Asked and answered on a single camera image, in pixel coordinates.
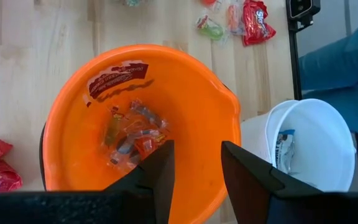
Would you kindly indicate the clear green gummy candy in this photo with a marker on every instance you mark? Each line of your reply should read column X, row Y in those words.
column 113, row 130
column 213, row 31

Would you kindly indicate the clear blue gummy candy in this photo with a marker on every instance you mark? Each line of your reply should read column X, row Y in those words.
column 121, row 154

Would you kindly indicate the orange pumpkin bucket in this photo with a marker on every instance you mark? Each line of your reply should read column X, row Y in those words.
column 182, row 93

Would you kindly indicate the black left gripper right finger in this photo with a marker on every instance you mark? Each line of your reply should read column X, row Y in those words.
column 247, row 180

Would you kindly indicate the grey stereo camera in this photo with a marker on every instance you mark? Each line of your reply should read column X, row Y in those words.
column 303, row 7

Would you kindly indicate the white plastic bucket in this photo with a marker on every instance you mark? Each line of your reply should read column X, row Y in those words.
column 322, row 140

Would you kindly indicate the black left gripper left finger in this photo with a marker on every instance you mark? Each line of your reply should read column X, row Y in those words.
column 163, row 186

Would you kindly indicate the blue white candy bar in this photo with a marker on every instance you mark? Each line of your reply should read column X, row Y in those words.
column 286, row 149

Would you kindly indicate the clear dark gummy candy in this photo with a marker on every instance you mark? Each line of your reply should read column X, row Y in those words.
column 146, row 113

